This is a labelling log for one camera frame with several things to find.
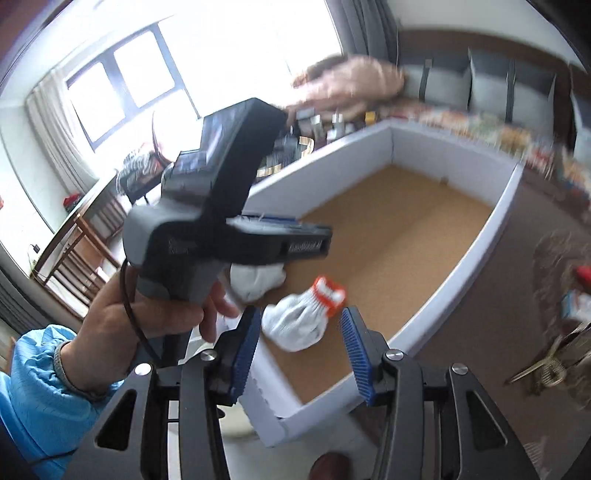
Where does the grey cushion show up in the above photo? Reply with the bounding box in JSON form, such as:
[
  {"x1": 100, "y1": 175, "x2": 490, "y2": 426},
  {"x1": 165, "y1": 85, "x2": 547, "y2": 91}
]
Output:
[
  {"x1": 569, "y1": 64, "x2": 591, "y2": 165},
  {"x1": 469, "y1": 50, "x2": 557, "y2": 135},
  {"x1": 399, "y1": 52, "x2": 472, "y2": 110}
]

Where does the floral sofa cover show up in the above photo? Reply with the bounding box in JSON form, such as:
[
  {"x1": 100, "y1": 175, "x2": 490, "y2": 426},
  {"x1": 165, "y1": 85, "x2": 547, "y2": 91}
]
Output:
[{"x1": 378, "y1": 98, "x2": 590, "y2": 196}]

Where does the wooden chair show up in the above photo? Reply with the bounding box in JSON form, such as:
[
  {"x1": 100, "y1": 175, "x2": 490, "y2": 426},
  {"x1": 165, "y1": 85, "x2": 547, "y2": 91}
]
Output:
[{"x1": 29, "y1": 184, "x2": 130, "y2": 319}]

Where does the person left hand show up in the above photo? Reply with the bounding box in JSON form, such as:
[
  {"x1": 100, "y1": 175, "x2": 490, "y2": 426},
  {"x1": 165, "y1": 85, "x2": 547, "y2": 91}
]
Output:
[{"x1": 61, "y1": 266, "x2": 239, "y2": 395}]

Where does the red foil packet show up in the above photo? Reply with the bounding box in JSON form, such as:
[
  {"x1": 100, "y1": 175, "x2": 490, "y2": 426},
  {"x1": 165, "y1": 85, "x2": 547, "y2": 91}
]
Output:
[{"x1": 573, "y1": 265, "x2": 591, "y2": 286}]

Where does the pink blanket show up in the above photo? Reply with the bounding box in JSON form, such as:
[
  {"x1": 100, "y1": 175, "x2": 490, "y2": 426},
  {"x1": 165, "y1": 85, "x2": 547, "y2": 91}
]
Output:
[{"x1": 286, "y1": 54, "x2": 406, "y2": 117}]

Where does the white glove orange cuff front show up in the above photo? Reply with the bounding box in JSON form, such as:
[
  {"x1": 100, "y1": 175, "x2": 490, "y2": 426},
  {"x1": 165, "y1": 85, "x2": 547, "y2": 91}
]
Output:
[{"x1": 262, "y1": 276, "x2": 346, "y2": 353}]

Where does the blue white ointment box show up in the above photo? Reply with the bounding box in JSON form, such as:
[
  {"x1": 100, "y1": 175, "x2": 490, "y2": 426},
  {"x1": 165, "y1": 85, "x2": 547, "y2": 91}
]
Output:
[{"x1": 561, "y1": 290, "x2": 591, "y2": 322}]

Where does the blue sleeved left forearm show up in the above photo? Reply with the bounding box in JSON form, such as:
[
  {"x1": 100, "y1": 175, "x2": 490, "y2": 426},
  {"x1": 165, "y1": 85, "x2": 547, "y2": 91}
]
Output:
[{"x1": 1, "y1": 325, "x2": 122, "y2": 479}]

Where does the grey curtain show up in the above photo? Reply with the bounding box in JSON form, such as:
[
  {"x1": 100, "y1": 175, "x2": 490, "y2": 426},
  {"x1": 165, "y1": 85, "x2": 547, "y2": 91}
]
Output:
[{"x1": 327, "y1": 0, "x2": 399, "y2": 64}]

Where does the white cardboard box tray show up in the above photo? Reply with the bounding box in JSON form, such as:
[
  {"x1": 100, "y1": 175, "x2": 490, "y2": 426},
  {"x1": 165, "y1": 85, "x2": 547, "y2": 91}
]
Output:
[{"x1": 234, "y1": 116, "x2": 526, "y2": 448}]

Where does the grey cushion far left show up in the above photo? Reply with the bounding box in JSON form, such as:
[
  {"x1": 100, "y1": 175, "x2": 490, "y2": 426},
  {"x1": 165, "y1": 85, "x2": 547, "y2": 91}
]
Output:
[{"x1": 399, "y1": 52, "x2": 472, "y2": 110}]

